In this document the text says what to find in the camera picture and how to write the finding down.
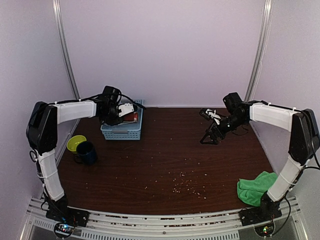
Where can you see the aluminium front rail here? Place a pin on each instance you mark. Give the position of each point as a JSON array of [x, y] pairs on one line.
[[221, 225]]

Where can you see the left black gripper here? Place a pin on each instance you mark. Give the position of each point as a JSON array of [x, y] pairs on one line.
[[113, 122]]

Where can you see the yellow green bowl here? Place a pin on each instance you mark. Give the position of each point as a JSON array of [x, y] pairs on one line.
[[74, 141]]

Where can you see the aluminium post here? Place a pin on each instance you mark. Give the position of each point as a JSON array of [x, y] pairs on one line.
[[56, 4], [261, 48]]

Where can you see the green microfiber towel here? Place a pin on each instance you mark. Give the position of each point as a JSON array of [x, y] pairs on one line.
[[251, 191]]

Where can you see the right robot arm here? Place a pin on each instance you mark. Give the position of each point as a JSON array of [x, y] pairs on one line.
[[289, 136]]

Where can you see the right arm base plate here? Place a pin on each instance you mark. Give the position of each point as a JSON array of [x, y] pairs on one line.
[[252, 216]]

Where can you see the dark red towel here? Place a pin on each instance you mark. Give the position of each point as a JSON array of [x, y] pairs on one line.
[[132, 117]]

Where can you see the dark blue mug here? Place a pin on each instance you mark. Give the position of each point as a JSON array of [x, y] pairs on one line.
[[86, 153]]

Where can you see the left aluminium post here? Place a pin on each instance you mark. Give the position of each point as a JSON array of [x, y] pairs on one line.
[[56, 4]]

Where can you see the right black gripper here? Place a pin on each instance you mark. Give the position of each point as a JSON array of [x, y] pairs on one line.
[[214, 128]]

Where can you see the light blue plastic basket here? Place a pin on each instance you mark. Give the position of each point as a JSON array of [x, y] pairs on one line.
[[126, 130]]

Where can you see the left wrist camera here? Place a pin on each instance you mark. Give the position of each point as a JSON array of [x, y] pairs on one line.
[[112, 96]]

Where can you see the right aluminium post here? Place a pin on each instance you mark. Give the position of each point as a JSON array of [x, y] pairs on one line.
[[261, 48]]

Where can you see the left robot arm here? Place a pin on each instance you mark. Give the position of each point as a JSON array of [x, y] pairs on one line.
[[42, 134]]

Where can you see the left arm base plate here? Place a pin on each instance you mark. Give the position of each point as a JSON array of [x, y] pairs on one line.
[[73, 217]]

